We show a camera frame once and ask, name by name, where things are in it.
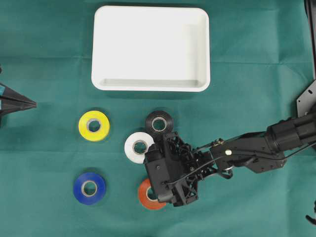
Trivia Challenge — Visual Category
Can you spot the yellow tape roll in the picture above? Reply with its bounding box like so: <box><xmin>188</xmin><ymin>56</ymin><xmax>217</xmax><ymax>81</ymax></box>
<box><xmin>78</xmin><ymin>110</ymin><xmax>111</xmax><ymax>142</ymax></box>

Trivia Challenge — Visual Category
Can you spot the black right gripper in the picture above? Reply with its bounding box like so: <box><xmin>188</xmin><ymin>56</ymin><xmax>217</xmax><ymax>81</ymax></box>
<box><xmin>162</xmin><ymin>132</ymin><xmax>217</xmax><ymax>207</ymax></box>

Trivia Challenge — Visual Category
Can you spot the white tape roll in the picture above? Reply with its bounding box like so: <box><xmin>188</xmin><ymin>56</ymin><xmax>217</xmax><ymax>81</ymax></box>
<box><xmin>124</xmin><ymin>132</ymin><xmax>154</xmax><ymax>164</ymax></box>

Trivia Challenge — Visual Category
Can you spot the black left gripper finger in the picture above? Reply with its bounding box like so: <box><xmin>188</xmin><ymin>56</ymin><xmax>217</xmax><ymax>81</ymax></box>
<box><xmin>0</xmin><ymin>100</ymin><xmax>37</xmax><ymax>120</ymax></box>
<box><xmin>0</xmin><ymin>83</ymin><xmax>35</xmax><ymax>104</ymax></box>

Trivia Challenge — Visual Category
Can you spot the black tape roll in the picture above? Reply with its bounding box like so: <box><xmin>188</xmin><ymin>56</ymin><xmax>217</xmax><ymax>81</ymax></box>
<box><xmin>145</xmin><ymin>111</ymin><xmax>174</xmax><ymax>136</ymax></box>

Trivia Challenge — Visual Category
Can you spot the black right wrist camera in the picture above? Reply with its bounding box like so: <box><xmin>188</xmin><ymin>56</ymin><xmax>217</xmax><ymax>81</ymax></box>
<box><xmin>144</xmin><ymin>143</ymin><xmax>184</xmax><ymax>203</ymax></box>

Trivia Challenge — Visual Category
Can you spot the red tape roll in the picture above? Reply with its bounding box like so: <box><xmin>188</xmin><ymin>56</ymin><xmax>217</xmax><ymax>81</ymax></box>
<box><xmin>138</xmin><ymin>178</ymin><xmax>166</xmax><ymax>210</ymax></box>

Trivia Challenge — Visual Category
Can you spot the blue tape roll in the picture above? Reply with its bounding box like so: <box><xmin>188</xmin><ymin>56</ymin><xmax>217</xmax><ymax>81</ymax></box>
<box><xmin>73</xmin><ymin>172</ymin><xmax>107</xmax><ymax>205</ymax></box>

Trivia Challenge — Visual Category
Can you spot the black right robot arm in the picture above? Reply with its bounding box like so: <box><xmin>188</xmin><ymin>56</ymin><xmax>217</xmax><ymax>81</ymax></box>
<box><xmin>158</xmin><ymin>113</ymin><xmax>316</xmax><ymax>206</ymax></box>

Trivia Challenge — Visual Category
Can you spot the white plastic case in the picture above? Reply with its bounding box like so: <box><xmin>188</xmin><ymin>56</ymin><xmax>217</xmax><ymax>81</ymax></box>
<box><xmin>91</xmin><ymin>5</ymin><xmax>211</xmax><ymax>92</ymax></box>

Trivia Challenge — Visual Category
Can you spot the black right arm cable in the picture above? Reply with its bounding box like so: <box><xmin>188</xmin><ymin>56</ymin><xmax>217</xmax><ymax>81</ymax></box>
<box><xmin>164</xmin><ymin>135</ymin><xmax>316</xmax><ymax>185</ymax></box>

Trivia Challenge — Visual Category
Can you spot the black clip at edge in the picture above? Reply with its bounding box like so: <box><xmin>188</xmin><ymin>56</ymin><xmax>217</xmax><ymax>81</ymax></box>
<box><xmin>305</xmin><ymin>199</ymin><xmax>316</xmax><ymax>224</ymax></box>

